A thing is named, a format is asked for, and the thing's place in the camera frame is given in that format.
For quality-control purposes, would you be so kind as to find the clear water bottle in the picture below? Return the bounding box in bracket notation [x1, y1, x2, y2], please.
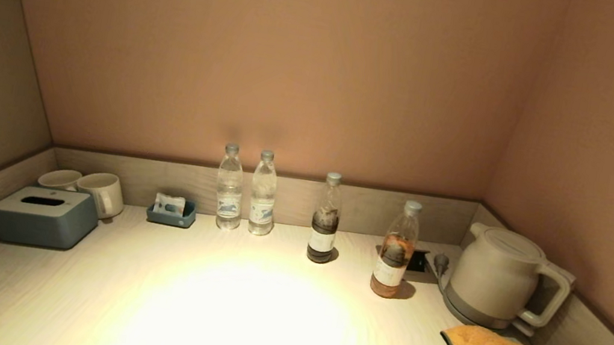
[244, 149, 285, 238]
[210, 142, 252, 232]

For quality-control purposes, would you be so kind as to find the bottle with dark tea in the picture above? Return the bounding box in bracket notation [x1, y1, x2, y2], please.
[305, 170, 347, 266]

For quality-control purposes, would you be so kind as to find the bottle with amber tea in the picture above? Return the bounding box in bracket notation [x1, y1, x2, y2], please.
[368, 196, 424, 302]

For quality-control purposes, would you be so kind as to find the black power socket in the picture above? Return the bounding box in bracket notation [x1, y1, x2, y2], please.
[406, 248, 430, 273]

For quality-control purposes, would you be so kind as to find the white tea bag packet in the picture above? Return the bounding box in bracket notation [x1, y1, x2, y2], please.
[152, 192, 187, 217]

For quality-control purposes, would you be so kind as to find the small blue tray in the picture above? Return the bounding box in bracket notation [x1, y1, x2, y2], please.
[145, 194, 199, 231]

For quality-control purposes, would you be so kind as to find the grey power plug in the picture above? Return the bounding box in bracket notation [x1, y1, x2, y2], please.
[430, 252, 453, 282]

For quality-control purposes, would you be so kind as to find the white ceramic mug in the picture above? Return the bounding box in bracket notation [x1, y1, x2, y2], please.
[72, 169, 129, 223]
[37, 165, 84, 193]

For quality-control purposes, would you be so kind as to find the grey kettle base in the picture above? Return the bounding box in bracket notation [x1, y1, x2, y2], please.
[438, 287, 542, 343]

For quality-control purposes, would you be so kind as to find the white electric kettle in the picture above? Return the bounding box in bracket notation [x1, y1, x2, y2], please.
[441, 219, 580, 341]

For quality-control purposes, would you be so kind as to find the grey tissue box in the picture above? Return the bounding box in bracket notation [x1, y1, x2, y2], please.
[0, 180, 103, 255]

